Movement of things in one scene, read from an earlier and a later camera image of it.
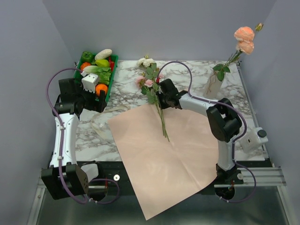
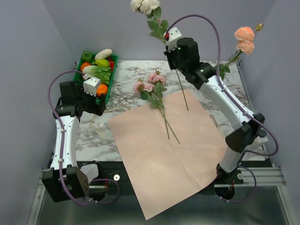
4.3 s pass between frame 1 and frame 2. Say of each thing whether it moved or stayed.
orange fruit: stayed
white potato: stayed
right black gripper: moved
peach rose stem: stayed
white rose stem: moved
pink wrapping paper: stayed
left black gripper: stayed
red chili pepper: stayed
